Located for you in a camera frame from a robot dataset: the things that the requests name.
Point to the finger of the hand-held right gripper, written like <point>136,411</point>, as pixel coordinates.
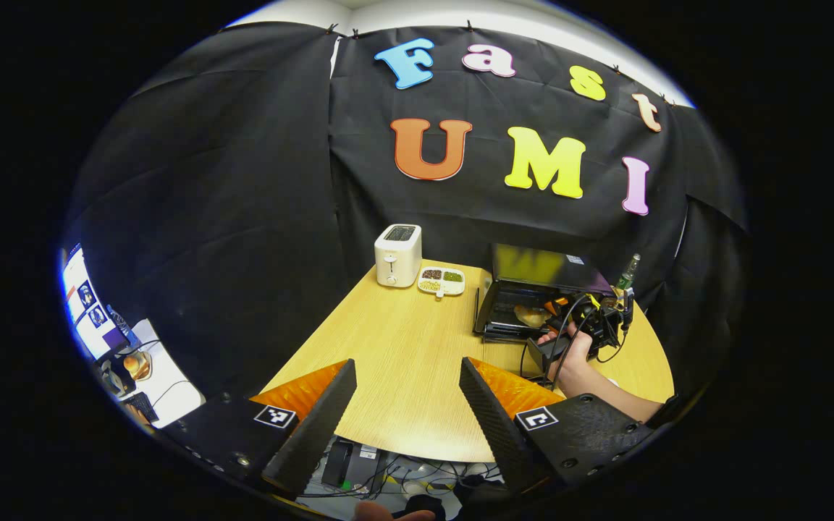
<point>556,307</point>

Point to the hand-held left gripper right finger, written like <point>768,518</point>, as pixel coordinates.
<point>496,427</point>

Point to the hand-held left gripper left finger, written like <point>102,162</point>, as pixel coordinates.
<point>312,434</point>

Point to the golden bread roll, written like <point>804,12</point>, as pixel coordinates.
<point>531,315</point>

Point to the black electric oven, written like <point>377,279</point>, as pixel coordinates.
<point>533,271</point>

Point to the black power adapter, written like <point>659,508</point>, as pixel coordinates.
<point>336,463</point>

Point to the clear plastic water bottle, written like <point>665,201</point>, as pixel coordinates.
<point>630,271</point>

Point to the white divided snack dish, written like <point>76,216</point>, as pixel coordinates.
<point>441,282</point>

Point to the white side desk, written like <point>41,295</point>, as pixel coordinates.
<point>171,376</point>

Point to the white toaster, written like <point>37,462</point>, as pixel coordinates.
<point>397,257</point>

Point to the black keyboard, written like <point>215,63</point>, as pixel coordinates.
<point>143,407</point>

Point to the black backdrop cloth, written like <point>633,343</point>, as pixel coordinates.
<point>243,217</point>

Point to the computer monitor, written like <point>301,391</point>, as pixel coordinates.
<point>87,311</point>

